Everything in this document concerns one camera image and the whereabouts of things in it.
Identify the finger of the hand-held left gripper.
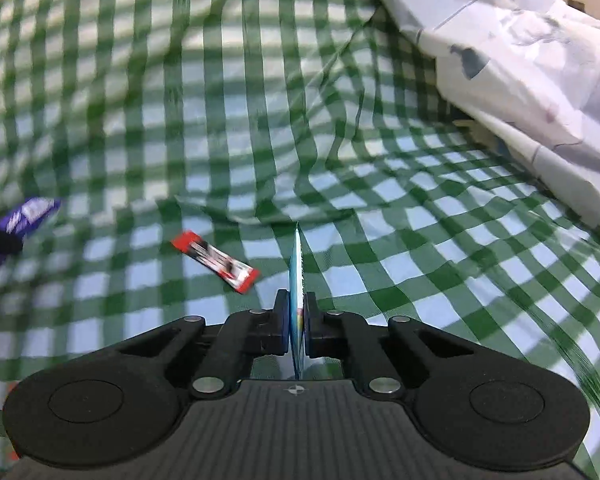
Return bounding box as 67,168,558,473
0,212,25,257

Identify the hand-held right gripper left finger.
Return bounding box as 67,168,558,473
115,289,291,397

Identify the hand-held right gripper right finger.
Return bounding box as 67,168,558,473
304,292,482,396

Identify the purple candy wrapper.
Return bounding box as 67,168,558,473
0,196,62,287

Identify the light blue packet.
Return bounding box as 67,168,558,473
287,221,310,381

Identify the red black bar packet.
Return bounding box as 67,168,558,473
171,230,260,293

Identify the green checkered cloth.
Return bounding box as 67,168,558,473
0,0,600,480

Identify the white printed cloth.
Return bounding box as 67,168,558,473
365,0,600,251

